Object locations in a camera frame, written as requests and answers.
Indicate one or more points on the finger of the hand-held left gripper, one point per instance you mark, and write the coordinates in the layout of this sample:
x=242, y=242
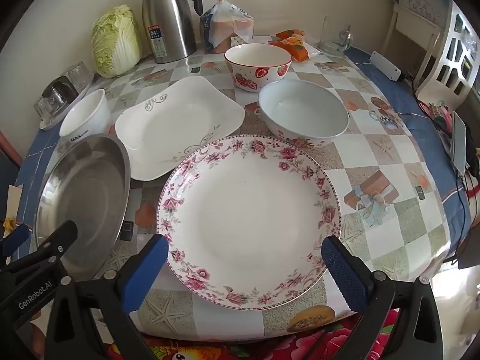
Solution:
x=56, y=240
x=15, y=238

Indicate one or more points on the checkered printed tablecloth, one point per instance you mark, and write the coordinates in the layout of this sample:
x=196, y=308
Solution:
x=375, y=195

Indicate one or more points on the orange snack packet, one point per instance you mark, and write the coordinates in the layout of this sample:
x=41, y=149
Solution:
x=290, y=33
x=296, y=52

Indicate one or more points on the small white bowl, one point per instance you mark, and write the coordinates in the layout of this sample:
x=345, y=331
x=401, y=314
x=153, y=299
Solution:
x=82, y=112

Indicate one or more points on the stainless steel thermos jug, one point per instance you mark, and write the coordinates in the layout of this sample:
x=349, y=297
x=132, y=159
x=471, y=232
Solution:
x=168, y=18

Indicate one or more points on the reddish brown chair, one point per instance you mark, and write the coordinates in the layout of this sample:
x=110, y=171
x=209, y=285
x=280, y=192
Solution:
x=7, y=148

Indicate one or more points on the glass teapot with dark lid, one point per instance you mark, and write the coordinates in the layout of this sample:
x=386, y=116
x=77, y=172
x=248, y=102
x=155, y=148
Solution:
x=56, y=90

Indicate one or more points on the white square plate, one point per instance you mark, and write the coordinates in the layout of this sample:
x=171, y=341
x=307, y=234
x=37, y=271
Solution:
x=176, y=127

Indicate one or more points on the white oval tray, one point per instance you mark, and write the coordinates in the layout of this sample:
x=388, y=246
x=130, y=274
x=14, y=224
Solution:
x=63, y=114

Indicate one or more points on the large stainless steel basin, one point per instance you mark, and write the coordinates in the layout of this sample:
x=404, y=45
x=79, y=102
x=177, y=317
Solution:
x=90, y=195

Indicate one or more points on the pale blue bowl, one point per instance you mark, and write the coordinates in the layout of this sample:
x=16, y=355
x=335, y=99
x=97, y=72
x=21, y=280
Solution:
x=300, y=108

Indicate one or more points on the red floral cloth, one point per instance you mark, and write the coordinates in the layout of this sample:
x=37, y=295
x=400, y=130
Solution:
x=240, y=348

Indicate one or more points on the clear glass mug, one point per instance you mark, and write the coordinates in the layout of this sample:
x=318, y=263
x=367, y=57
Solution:
x=332, y=37

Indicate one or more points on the strawberry print bowl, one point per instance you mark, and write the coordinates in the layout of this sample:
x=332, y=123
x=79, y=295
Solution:
x=258, y=77

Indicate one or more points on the white power strip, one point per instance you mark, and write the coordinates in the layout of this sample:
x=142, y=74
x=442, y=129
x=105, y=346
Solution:
x=384, y=65

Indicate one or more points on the grey tablet device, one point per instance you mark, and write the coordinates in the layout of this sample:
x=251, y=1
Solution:
x=458, y=146

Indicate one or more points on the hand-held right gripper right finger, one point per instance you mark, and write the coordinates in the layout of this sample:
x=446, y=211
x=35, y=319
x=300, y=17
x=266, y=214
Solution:
x=345, y=277

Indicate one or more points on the napa cabbage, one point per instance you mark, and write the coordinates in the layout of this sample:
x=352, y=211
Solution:
x=116, y=41

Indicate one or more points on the pink floral plate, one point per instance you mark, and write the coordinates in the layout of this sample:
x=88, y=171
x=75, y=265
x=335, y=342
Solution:
x=247, y=213

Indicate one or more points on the pink colourful object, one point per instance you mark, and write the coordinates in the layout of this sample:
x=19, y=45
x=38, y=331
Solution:
x=438, y=116

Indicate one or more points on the bagged sliced bread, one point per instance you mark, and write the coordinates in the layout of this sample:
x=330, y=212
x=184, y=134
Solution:
x=228, y=22

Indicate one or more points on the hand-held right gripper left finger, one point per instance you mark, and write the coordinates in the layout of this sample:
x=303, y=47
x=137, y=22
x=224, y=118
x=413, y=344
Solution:
x=146, y=270

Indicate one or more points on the white plastic cutout chair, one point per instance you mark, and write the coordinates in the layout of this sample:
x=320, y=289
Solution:
x=450, y=56

